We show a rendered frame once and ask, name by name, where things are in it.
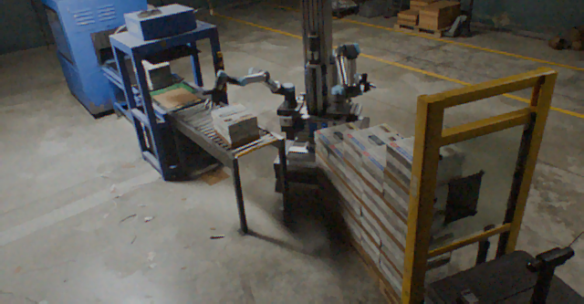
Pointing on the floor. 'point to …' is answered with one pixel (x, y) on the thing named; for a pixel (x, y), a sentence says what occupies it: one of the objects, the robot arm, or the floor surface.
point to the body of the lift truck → (499, 284)
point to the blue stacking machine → (90, 33)
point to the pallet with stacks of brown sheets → (429, 15)
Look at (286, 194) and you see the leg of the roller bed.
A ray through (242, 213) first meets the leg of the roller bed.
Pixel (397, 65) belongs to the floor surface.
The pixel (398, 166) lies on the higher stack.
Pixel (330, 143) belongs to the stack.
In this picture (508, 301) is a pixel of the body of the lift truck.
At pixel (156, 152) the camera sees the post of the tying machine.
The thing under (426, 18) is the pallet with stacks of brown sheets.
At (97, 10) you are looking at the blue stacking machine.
